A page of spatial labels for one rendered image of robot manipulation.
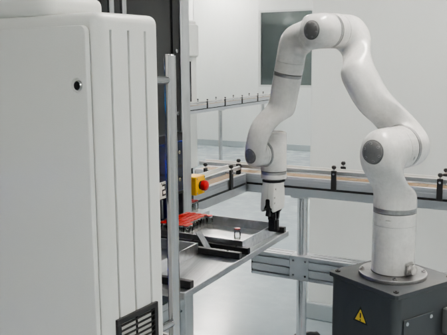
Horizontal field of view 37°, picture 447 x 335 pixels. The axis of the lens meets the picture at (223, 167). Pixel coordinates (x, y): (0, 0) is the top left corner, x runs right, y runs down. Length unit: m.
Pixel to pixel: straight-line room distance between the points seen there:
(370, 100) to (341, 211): 1.84
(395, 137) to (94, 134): 0.90
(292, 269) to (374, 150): 1.50
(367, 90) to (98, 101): 0.94
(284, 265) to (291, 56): 1.40
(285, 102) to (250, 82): 8.94
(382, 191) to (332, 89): 1.80
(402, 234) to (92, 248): 0.97
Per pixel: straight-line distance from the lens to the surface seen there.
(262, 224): 2.29
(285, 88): 2.07
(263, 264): 3.24
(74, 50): 1.15
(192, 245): 2.00
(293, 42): 2.03
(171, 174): 1.32
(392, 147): 1.77
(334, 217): 3.68
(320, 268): 3.13
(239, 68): 11.10
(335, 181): 2.97
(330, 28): 1.90
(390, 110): 1.90
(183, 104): 2.39
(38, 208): 1.26
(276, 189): 2.15
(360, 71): 1.89
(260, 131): 2.06
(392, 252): 1.89
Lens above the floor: 1.47
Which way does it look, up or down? 9 degrees down
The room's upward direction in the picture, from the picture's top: straight up
